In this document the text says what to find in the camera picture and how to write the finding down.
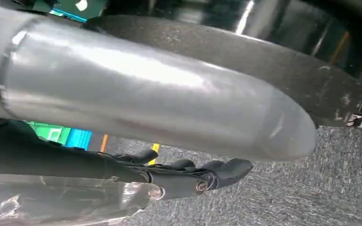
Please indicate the yellow floor tape strip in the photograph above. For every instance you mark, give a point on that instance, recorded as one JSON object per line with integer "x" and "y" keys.
{"x": 154, "y": 153}

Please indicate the green plastic crate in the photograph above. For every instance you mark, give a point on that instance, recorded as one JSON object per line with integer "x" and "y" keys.
{"x": 51, "y": 132}

